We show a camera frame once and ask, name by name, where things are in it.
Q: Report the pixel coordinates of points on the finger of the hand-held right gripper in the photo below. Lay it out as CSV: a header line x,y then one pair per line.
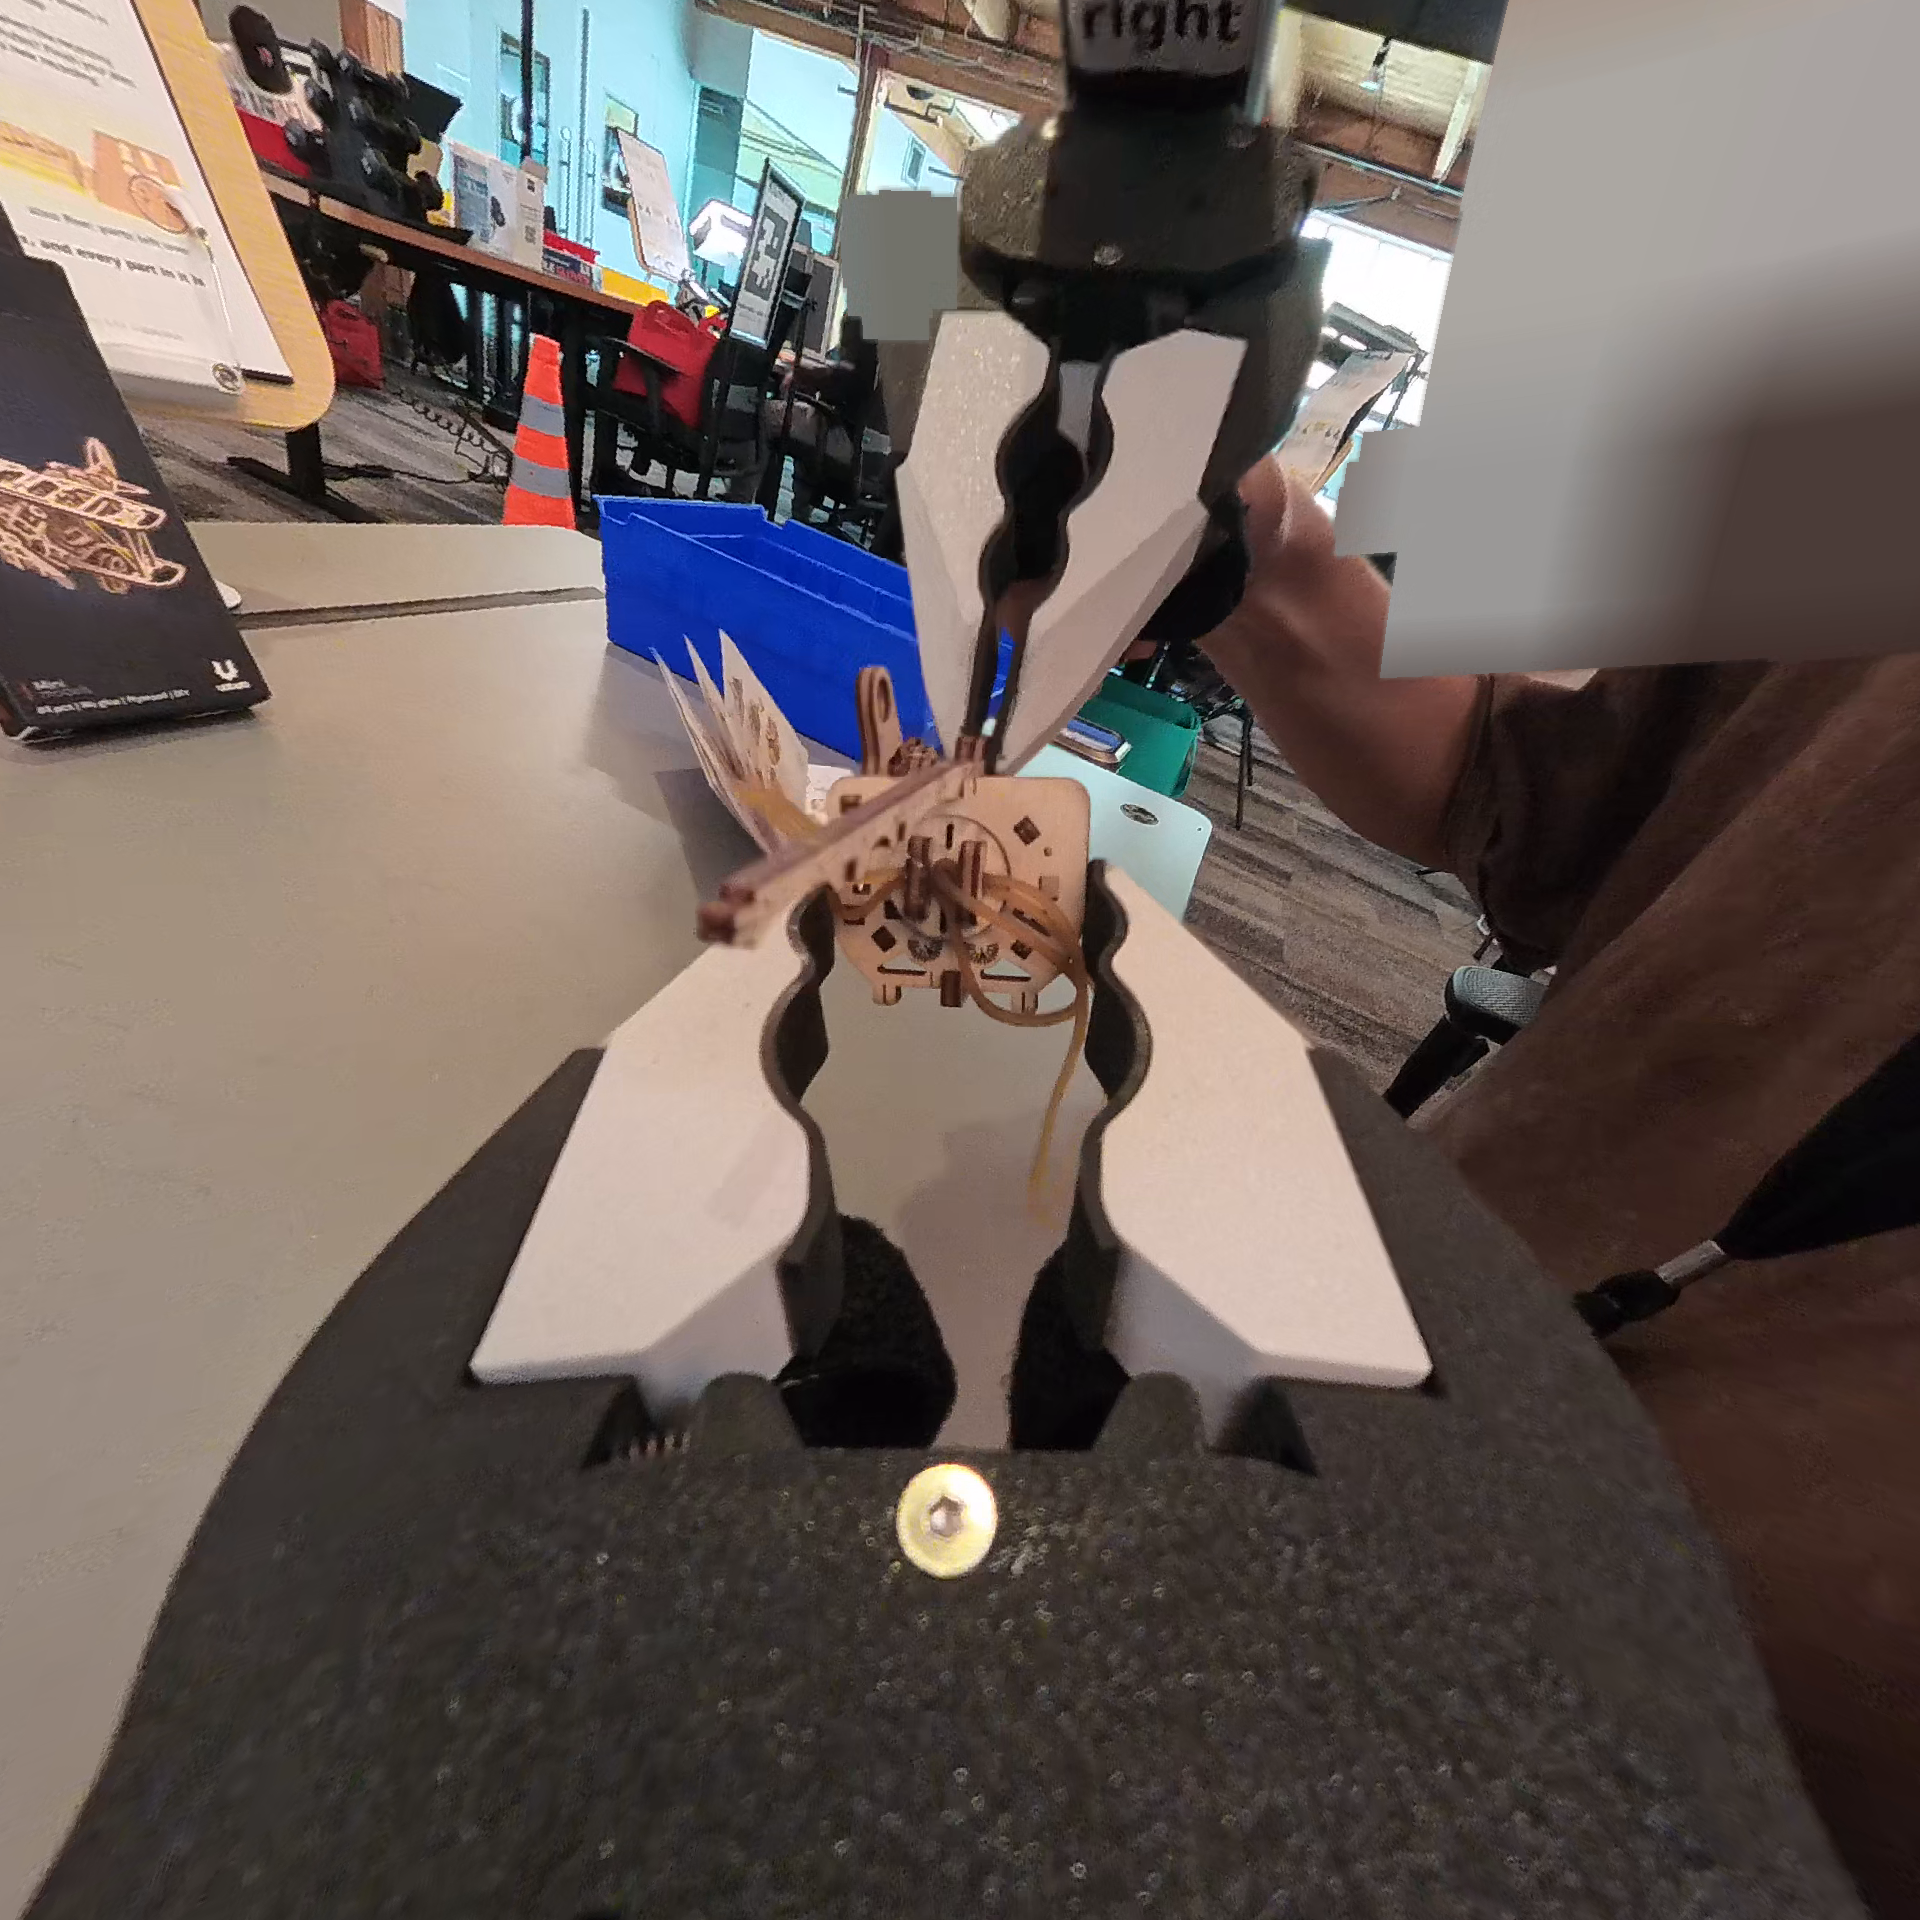
x,y
946,480
1132,480

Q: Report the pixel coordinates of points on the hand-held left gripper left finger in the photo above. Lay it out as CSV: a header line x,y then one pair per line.
x,y
645,1202

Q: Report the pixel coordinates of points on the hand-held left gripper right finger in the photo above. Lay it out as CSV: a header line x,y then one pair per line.
x,y
1245,1202

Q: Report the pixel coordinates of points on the wooden strip part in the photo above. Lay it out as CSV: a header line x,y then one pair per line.
x,y
820,878

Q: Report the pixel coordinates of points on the wooden model assembly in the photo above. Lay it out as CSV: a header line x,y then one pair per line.
x,y
974,902

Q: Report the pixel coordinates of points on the person's right forearm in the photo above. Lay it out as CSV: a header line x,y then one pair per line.
x,y
1350,720

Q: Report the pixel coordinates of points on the black model kit box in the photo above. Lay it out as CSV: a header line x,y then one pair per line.
x,y
90,570

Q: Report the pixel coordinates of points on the person's right hand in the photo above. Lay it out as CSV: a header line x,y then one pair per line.
x,y
1289,518

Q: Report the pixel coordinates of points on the blue plastic bin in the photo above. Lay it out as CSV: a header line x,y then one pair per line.
x,y
750,586

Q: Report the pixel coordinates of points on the green plastic crate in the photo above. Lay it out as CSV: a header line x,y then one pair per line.
x,y
1149,734

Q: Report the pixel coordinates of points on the black framed marker sign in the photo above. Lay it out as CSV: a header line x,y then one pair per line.
x,y
770,247

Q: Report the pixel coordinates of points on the grey office chair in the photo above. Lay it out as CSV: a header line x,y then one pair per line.
x,y
1478,1013

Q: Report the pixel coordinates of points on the red chair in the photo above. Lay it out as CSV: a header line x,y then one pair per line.
x,y
669,368

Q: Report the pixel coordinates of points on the folded instruction booklet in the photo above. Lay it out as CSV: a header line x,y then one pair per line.
x,y
743,734

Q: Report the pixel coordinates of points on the white rounded panel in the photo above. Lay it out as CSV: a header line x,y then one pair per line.
x,y
1155,850

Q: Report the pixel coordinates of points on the orange traffic cone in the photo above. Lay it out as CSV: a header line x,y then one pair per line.
x,y
541,451

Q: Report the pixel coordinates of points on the white product boxes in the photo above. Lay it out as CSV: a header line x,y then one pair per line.
x,y
503,202

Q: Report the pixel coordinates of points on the person's brown clothing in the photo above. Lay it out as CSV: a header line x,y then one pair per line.
x,y
1695,931

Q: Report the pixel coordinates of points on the black rod with metal tip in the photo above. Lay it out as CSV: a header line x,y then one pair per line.
x,y
1786,1202

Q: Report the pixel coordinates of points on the long wooden workbench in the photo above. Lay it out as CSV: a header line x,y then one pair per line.
x,y
451,263

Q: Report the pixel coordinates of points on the black machine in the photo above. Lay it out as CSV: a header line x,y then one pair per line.
x,y
346,120

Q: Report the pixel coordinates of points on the wooden edged poster board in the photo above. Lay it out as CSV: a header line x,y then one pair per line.
x,y
165,196

